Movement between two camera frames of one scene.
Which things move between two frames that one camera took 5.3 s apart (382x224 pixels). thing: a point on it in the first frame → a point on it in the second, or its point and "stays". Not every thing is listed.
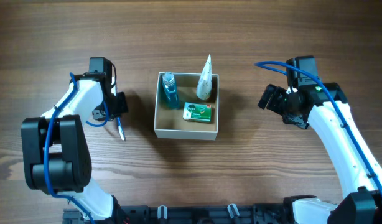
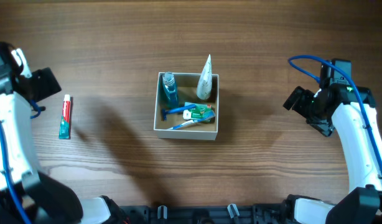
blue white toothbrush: x=121 y=129 → x=206 y=116
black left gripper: x=120 y=106 → x=47 y=83
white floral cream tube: x=204 y=87 stays
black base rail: x=200 y=214 stays
